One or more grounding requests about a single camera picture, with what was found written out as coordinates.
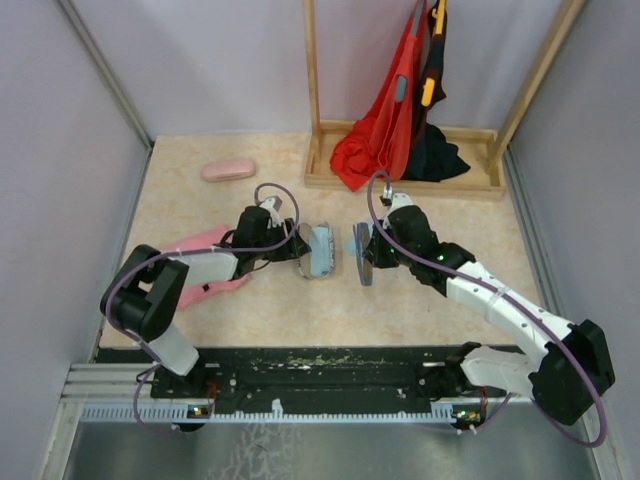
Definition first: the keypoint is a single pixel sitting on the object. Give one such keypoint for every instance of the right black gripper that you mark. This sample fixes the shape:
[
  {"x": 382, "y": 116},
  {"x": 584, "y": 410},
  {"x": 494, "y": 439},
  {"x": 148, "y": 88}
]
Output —
[{"x": 375, "y": 250}]

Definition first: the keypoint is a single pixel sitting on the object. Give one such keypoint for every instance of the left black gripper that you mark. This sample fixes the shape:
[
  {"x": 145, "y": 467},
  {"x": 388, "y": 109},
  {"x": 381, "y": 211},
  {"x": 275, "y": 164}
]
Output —
[{"x": 292, "y": 247}]

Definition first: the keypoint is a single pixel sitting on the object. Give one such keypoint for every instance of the grey blue frame glasses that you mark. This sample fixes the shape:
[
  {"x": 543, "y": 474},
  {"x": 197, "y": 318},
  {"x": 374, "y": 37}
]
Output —
[{"x": 362, "y": 237}]

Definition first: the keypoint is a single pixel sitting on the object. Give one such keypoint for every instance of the light blue lens cloth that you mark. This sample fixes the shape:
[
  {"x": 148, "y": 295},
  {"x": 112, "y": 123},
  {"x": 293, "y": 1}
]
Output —
[{"x": 322, "y": 253}]

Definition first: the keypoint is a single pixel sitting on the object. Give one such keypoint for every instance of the pink glasses case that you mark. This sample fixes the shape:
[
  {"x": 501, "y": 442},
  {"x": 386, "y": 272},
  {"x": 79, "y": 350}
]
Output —
[{"x": 228, "y": 169}]

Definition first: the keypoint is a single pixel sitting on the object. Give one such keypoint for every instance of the flag print glasses case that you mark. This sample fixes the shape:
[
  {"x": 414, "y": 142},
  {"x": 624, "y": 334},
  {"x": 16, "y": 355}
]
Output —
[{"x": 304, "y": 261}]

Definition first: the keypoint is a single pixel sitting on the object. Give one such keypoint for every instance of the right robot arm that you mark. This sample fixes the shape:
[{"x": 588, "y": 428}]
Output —
[{"x": 563, "y": 367}]

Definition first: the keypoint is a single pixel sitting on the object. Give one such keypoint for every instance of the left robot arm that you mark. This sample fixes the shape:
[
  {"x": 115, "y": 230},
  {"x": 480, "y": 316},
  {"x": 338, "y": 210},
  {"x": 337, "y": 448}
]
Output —
[{"x": 142, "y": 299}]

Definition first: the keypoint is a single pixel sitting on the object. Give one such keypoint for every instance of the pink folded cloth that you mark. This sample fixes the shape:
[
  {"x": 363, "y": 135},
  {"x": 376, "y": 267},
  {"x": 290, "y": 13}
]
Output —
[{"x": 198, "y": 293}]

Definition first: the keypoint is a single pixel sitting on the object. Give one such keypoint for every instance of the crumpled light blue cloth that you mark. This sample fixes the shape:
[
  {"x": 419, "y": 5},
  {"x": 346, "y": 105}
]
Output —
[{"x": 350, "y": 248}]

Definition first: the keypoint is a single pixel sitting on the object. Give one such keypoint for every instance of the dark hanging garment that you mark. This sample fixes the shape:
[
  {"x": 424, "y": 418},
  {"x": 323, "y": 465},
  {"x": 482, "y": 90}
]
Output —
[{"x": 435, "y": 125}]

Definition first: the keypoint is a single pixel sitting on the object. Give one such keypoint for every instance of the red hanging garment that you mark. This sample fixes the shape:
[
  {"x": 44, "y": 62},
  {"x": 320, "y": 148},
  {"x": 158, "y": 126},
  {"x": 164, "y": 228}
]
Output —
[{"x": 381, "y": 139}]

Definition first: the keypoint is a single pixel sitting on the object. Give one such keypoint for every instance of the wooden clothes rack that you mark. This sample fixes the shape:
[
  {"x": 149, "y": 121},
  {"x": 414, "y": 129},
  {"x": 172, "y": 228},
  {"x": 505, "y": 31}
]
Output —
[{"x": 481, "y": 149}]

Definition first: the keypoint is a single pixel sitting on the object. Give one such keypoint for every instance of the yellow clothes hanger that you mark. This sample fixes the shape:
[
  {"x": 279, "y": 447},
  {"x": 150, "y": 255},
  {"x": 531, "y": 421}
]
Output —
[{"x": 434, "y": 68}]

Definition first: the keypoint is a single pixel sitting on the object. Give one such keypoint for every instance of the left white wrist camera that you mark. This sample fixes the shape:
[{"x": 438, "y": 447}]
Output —
[{"x": 272, "y": 205}]

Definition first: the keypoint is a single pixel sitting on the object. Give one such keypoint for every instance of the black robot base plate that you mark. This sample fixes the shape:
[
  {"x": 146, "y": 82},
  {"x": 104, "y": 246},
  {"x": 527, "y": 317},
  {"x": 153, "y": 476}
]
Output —
[{"x": 318, "y": 381}]

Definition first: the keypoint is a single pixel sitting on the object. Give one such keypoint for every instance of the white cable duct strip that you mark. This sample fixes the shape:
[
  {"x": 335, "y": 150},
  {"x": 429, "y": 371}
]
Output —
[{"x": 441, "y": 413}]

